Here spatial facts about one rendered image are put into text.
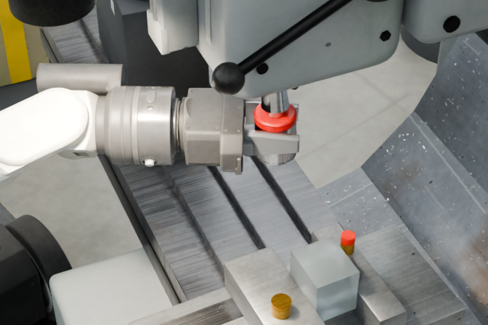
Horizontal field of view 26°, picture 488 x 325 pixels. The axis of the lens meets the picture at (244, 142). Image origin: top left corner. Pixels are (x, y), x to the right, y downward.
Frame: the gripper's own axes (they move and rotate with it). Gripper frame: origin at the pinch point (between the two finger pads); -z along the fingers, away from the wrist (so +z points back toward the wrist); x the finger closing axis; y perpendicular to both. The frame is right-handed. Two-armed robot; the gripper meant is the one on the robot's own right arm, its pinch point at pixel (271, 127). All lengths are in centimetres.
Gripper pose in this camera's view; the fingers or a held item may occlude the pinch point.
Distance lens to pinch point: 117.8
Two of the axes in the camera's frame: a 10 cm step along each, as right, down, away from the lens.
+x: 0.2, -6.6, 7.5
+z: -10.0, -0.1, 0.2
